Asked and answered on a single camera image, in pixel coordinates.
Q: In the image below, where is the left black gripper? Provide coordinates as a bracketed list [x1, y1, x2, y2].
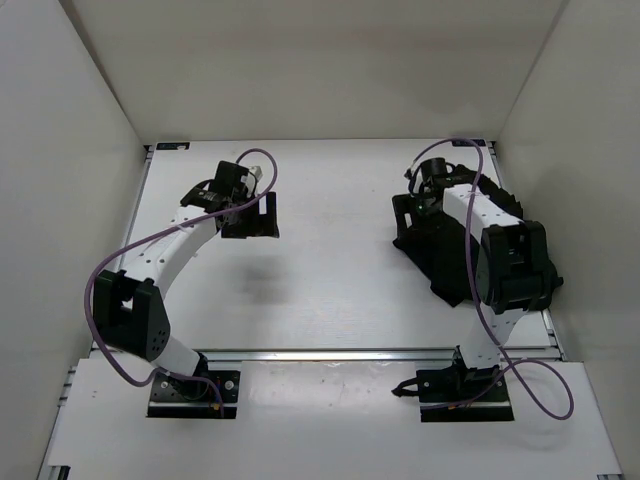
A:
[223, 189, 280, 238]

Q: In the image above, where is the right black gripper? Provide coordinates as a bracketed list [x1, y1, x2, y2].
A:
[393, 192, 448, 240]

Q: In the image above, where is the black pleated skirt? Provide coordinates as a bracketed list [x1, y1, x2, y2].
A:
[393, 163, 564, 313]

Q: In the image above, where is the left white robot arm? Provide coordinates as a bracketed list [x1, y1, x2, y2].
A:
[85, 161, 279, 400]

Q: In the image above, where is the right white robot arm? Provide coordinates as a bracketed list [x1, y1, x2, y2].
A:
[392, 176, 562, 401]

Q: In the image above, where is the right dark label sticker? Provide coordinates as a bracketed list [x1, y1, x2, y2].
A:
[451, 138, 486, 147]

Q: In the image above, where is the dark label sticker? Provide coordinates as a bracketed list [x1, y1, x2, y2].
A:
[155, 142, 190, 151]
[451, 138, 486, 147]

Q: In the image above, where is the left dark label sticker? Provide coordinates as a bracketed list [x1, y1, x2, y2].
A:
[155, 142, 190, 151]

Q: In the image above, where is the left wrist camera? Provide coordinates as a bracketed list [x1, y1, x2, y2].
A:
[248, 165, 263, 184]

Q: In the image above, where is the aluminium table rail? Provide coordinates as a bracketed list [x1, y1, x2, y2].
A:
[199, 347, 566, 363]

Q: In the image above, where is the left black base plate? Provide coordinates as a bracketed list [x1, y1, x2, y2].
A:
[147, 370, 241, 420]

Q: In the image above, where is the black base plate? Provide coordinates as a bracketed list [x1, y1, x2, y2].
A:
[391, 365, 515, 423]
[147, 370, 241, 420]

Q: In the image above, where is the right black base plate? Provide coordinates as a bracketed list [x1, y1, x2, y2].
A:
[391, 365, 515, 423]

